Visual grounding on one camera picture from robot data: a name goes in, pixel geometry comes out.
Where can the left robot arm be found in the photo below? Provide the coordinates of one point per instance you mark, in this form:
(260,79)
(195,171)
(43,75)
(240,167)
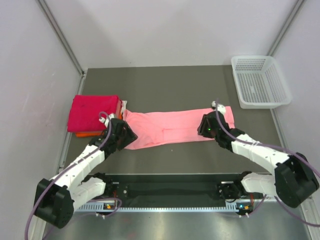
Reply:
(57,199)

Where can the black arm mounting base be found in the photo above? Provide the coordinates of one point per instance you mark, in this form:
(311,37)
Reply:
(175,190)

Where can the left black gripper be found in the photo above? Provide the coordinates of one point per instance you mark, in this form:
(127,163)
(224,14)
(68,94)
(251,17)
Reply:
(130,137)

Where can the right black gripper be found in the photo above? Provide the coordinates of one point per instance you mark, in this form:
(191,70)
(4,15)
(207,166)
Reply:
(202,129)

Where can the folded white t-shirt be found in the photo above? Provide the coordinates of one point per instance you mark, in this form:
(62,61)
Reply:
(123,106)

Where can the folded pale pink t-shirt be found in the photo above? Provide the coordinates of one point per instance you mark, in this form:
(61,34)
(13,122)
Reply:
(118,112)

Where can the light pink t-shirt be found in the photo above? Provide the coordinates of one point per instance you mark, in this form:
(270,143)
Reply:
(161,128)

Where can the folded magenta t-shirt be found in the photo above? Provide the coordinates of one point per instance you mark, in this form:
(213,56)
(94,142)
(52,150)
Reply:
(91,105)

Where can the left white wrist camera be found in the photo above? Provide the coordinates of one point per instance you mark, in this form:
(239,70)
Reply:
(105,120)

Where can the white perforated plastic basket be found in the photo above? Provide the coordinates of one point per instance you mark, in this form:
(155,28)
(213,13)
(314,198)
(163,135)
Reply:
(259,82)

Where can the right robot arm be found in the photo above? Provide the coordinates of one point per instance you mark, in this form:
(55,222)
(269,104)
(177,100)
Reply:
(290,177)

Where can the folded orange t-shirt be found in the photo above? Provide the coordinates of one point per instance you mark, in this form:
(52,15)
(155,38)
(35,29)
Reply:
(85,125)

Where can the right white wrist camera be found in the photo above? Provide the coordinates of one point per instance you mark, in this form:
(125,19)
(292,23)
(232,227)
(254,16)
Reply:
(218,107)

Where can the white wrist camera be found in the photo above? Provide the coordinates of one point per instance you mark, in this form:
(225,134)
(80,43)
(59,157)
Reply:
(218,107)
(105,120)

